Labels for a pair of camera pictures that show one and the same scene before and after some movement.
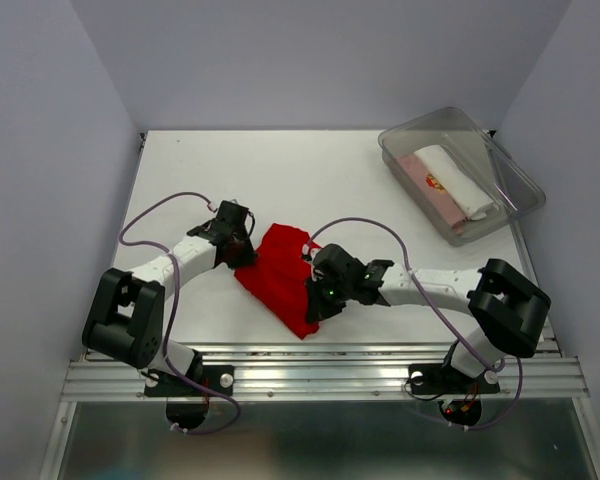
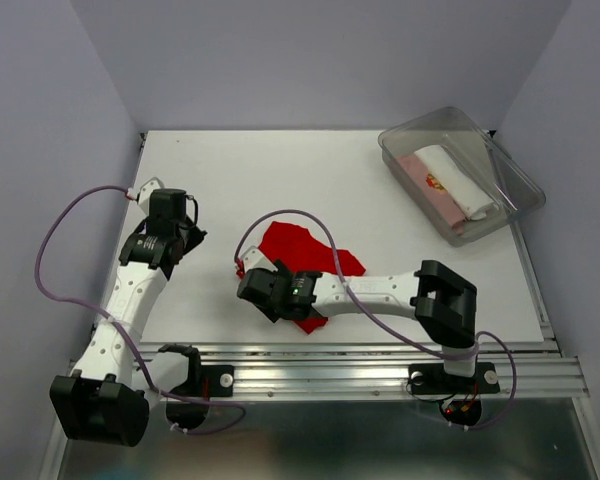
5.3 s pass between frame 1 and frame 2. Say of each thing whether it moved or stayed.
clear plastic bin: stayed
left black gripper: moved
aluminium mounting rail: stayed
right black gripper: moved
